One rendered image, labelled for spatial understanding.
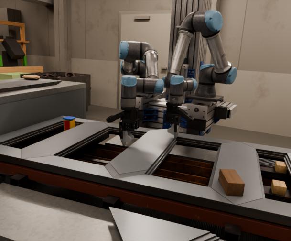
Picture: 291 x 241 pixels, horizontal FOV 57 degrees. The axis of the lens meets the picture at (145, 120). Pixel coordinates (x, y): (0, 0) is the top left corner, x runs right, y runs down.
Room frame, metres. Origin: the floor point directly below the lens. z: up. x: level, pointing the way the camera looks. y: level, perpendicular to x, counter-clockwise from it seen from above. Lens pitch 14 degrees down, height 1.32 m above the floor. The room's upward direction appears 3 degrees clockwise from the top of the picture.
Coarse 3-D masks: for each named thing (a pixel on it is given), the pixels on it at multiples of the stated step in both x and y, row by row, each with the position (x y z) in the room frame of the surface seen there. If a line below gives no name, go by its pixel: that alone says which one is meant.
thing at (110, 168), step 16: (48, 128) 1.60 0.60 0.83; (112, 128) 1.66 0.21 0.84; (0, 144) 1.27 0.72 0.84; (80, 144) 1.34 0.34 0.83; (192, 144) 1.48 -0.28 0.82; (208, 144) 1.46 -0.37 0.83; (0, 160) 1.12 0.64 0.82; (16, 160) 1.09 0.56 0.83; (160, 160) 1.19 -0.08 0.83; (288, 160) 1.26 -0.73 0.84; (80, 176) 0.99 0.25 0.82; (96, 176) 0.97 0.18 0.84; (112, 176) 0.96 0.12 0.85; (128, 176) 0.97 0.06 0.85; (144, 192) 0.90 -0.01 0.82; (160, 192) 0.88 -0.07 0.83; (176, 192) 0.86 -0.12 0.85; (224, 208) 0.81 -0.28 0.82; (240, 208) 0.79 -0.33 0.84; (288, 224) 0.75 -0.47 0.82
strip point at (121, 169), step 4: (112, 164) 1.07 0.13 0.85; (116, 164) 1.07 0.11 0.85; (120, 164) 1.07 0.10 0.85; (116, 168) 1.03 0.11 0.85; (120, 168) 1.04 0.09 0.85; (124, 168) 1.04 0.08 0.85; (128, 168) 1.04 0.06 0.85; (132, 168) 1.04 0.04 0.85; (136, 168) 1.04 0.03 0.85; (140, 168) 1.05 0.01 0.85; (120, 172) 1.00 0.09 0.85; (124, 172) 1.00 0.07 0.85; (128, 172) 1.00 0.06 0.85
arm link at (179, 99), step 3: (171, 96) 1.48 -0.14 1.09; (174, 96) 1.47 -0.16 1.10; (177, 96) 1.54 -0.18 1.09; (180, 96) 1.53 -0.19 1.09; (171, 99) 1.48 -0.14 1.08; (174, 99) 1.47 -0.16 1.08; (177, 99) 1.47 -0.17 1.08; (180, 99) 1.47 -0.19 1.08; (171, 102) 1.48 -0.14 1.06; (174, 102) 1.47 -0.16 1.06; (177, 102) 1.47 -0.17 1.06; (180, 102) 1.47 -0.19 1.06
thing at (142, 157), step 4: (124, 152) 1.22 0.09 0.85; (128, 152) 1.23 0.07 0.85; (132, 152) 1.23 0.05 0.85; (124, 156) 1.17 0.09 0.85; (128, 156) 1.17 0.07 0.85; (132, 156) 1.17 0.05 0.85; (136, 156) 1.18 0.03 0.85; (140, 156) 1.18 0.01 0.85; (144, 156) 1.18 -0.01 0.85; (148, 156) 1.19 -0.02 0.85; (152, 156) 1.19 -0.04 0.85; (156, 156) 1.19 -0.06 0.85; (144, 160) 1.14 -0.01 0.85; (148, 160) 1.14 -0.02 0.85; (152, 160) 1.14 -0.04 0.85
